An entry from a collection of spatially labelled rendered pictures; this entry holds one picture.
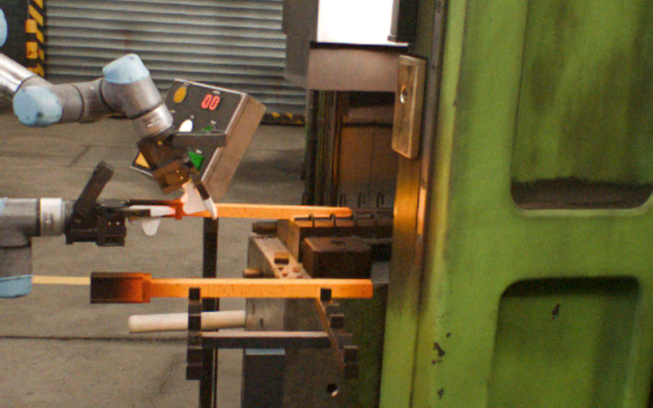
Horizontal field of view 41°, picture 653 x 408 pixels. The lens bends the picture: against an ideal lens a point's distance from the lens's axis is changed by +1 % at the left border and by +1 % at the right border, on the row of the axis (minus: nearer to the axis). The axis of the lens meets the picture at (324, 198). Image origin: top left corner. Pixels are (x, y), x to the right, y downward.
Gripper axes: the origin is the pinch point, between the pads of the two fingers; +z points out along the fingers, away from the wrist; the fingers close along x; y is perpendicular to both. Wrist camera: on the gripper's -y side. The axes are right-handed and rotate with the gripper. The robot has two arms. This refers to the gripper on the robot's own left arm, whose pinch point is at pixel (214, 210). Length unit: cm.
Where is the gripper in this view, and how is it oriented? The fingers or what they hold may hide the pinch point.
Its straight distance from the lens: 181.8
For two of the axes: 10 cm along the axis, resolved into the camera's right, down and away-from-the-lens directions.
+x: 2.7, 2.3, -9.3
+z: 4.2, 8.4, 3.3
